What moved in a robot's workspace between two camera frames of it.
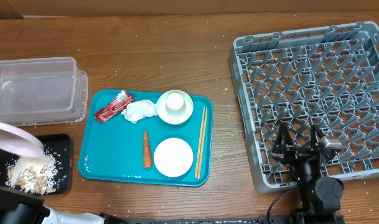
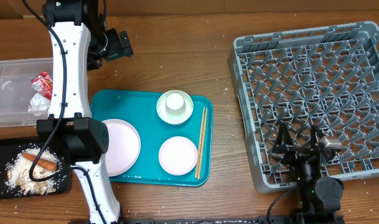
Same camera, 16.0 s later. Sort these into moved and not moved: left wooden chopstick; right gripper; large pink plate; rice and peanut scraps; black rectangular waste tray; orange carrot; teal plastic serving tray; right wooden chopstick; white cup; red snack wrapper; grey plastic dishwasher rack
Moved: red snack wrapper; large pink plate; orange carrot
Not moved: right wooden chopstick; right gripper; rice and peanut scraps; teal plastic serving tray; left wooden chopstick; grey plastic dishwasher rack; white cup; black rectangular waste tray
